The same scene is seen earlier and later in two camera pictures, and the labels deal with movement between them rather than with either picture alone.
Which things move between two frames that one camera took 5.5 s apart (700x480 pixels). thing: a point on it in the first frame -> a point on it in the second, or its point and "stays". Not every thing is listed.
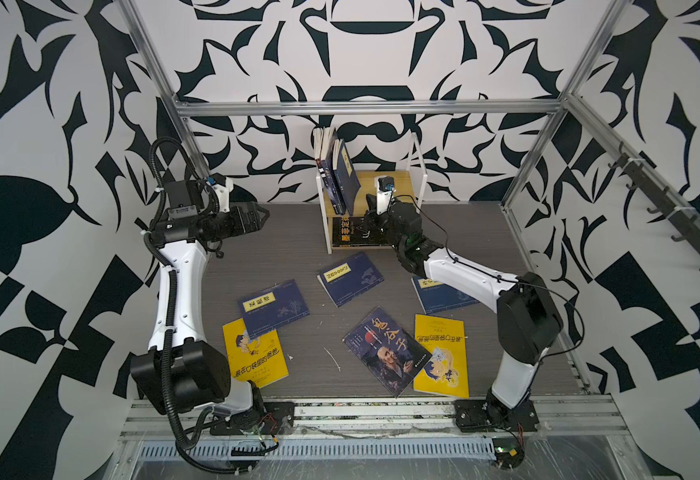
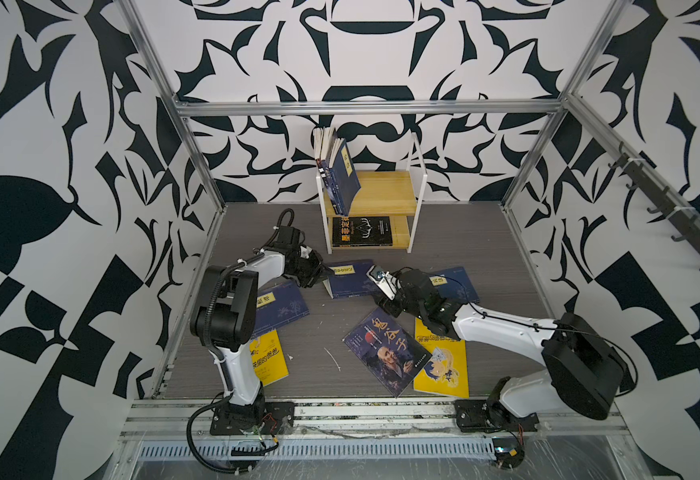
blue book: (349, 278) stays
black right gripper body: (387, 226) -> (402, 302)
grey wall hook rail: (689, 227) stays
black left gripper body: (225, 224) -> (309, 271)
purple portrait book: (324, 151) stays
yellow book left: (258, 359) stays
